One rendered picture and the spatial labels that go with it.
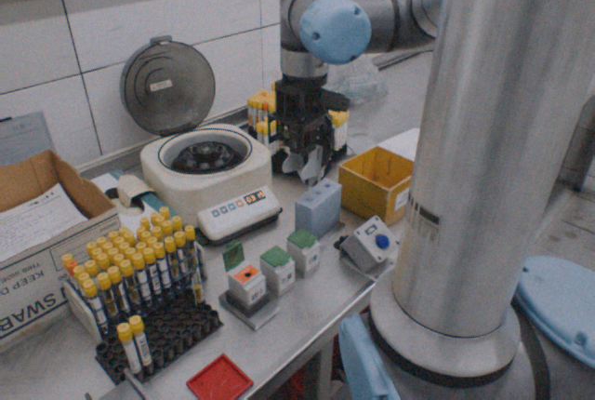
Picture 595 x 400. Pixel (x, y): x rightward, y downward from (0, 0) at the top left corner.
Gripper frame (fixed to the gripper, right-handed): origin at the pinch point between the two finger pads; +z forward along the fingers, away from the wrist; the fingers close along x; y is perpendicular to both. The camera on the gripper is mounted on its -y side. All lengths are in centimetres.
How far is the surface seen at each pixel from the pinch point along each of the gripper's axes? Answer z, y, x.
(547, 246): 103, -151, 35
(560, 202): 103, -195, 32
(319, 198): 5.2, -1.4, 1.2
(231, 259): 5.6, 20.2, -0.7
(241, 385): 14.9, 31.0, 11.0
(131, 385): 11.0, 41.6, 1.5
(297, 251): 9.9, 8.5, 3.7
